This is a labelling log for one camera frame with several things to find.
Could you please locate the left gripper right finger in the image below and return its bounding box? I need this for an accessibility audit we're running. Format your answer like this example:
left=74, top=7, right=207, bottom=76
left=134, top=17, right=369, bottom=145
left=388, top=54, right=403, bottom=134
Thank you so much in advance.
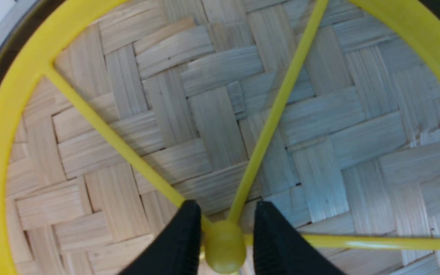
left=253, top=201, right=344, bottom=275

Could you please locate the bamboo steamer lid yellow rim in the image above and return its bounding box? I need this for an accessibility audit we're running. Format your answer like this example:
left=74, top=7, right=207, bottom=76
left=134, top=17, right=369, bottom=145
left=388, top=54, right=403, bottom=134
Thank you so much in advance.
left=0, top=0, right=440, bottom=275

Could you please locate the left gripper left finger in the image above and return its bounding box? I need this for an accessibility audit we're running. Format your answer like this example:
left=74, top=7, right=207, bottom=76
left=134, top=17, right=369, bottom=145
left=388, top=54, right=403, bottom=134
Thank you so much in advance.
left=120, top=200, right=201, bottom=275

